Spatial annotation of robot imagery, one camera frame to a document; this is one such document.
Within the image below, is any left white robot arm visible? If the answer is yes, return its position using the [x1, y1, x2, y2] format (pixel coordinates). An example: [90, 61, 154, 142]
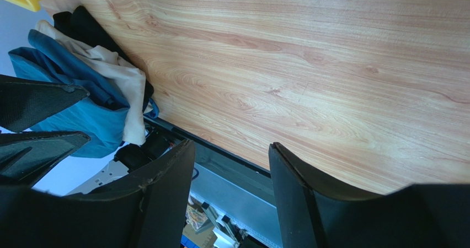
[1, 76, 170, 187]

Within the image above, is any blue t-shirt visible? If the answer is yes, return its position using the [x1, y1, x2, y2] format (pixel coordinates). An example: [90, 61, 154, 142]
[8, 29, 130, 158]

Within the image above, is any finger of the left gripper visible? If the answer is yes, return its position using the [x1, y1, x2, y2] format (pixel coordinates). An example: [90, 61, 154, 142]
[1, 131, 90, 185]
[1, 75, 89, 133]

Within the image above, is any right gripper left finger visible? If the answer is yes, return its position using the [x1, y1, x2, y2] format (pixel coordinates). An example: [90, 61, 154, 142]
[1, 140, 195, 247]

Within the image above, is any dark clothes pile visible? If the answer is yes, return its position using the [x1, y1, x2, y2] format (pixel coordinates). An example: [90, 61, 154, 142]
[52, 6, 159, 119]

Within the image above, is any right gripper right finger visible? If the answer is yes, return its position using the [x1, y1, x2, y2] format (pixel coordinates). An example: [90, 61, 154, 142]
[269, 142, 469, 247]

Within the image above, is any beige t-shirt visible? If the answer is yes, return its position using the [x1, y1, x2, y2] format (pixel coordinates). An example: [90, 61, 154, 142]
[35, 20, 159, 145]

